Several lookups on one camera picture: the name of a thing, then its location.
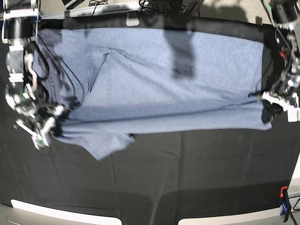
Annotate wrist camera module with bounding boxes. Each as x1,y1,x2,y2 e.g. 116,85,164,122
31,133,50,150
283,98,300,123

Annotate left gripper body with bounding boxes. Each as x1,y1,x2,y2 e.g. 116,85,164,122
249,75,300,124

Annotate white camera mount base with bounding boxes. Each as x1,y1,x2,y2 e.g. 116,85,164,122
126,11,140,27

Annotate aluminium frame rail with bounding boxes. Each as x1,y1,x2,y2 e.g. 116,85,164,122
41,1,141,20

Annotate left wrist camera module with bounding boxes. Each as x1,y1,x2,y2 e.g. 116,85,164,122
283,98,300,123

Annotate black table cloth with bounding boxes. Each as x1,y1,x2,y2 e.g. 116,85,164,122
0,16,300,225

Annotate orange blue clamp near right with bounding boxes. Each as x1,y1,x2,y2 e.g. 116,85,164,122
280,186,291,223

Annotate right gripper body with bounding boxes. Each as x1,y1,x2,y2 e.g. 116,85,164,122
5,86,70,131

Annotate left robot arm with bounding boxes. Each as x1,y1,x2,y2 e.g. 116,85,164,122
250,0,300,124

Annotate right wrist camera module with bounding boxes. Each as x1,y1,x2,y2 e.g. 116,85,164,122
31,133,50,150

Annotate red black cable bundle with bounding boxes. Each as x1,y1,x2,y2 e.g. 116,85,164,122
173,0,205,24

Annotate light blue t-shirt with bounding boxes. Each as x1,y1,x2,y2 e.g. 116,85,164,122
37,28,271,160

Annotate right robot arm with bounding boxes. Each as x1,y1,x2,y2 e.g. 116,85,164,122
1,0,67,145

